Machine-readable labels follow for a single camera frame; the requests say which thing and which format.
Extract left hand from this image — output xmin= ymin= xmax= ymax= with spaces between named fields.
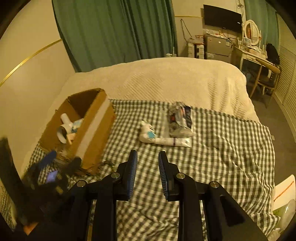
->
xmin=23 ymin=222 xmax=39 ymax=235

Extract white tube with blue label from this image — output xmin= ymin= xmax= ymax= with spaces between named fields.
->
xmin=139 ymin=120 xmax=192 ymax=148

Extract black wall television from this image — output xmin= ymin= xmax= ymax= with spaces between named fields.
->
xmin=203 ymin=4 xmax=242 ymax=34

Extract blue pill blister pack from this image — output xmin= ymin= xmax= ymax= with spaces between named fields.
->
xmin=71 ymin=118 xmax=84 ymax=133

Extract green curtain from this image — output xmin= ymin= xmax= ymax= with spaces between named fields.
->
xmin=52 ymin=1 xmax=178 ymax=72
xmin=244 ymin=0 xmax=279 ymax=51

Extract wooden chair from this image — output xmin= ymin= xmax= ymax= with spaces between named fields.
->
xmin=249 ymin=58 xmax=281 ymax=108

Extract cream white bed quilt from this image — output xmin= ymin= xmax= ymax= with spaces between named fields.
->
xmin=21 ymin=56 xmax=260 ymax=176

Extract white louvered wardrobe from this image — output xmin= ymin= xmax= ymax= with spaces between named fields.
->
xmin=275 ymin=14 xmax=295 ymax=138

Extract white vanity desk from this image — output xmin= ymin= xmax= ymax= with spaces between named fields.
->
xmin=230 ymin=46 xmax=267 ymax=71

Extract black bag on chair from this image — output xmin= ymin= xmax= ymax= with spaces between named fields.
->
xmin=266 ymin=43 xmax=280 ymax=65

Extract grey mini fridge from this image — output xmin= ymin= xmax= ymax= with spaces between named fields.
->
xmin=204 ymin=34 xmax=233 ymax=63

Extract brown cardboard box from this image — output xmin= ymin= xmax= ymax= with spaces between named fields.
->
xmin=40 ymin=88 xmax=116 ymax=176

